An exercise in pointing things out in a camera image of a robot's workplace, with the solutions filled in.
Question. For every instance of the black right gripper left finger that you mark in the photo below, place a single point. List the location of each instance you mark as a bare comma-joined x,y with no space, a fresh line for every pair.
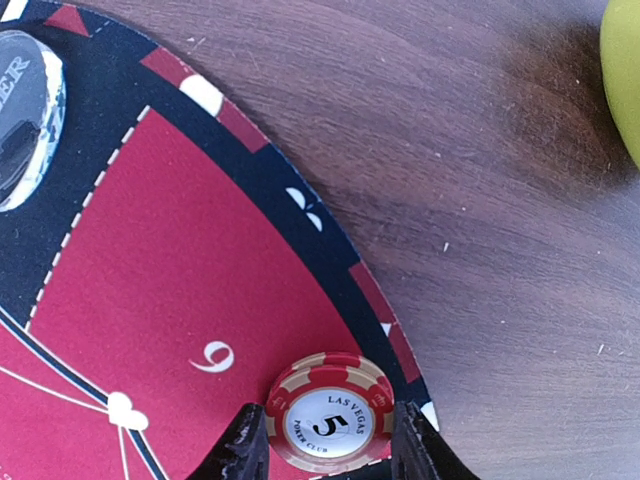
241,452

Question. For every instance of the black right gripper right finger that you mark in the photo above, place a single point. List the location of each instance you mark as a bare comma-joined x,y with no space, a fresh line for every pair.
418,451

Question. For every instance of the red five poker chip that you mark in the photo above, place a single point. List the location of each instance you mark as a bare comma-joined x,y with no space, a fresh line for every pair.
330,412

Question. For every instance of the round red black poker mat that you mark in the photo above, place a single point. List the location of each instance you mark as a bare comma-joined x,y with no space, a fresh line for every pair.
170,264

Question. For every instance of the green plastic bowl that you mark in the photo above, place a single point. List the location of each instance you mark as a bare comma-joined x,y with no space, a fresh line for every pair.
619,52

